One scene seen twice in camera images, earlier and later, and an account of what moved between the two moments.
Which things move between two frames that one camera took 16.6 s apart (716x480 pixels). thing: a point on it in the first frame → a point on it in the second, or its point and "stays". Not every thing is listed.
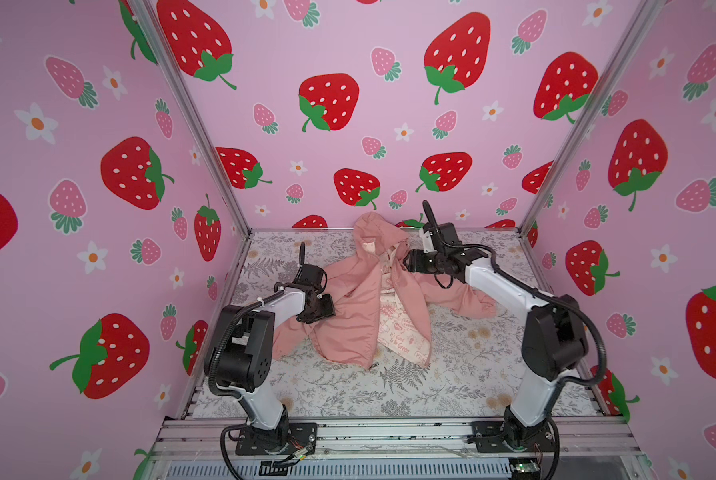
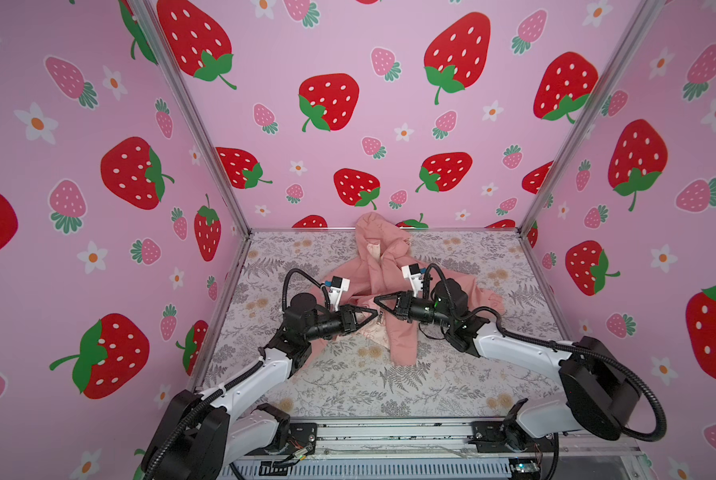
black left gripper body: (324, 307) → (326, 327)
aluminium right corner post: (628, 48) stays
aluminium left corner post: (151, 22) stays
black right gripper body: (429, 263) → (421, 311)
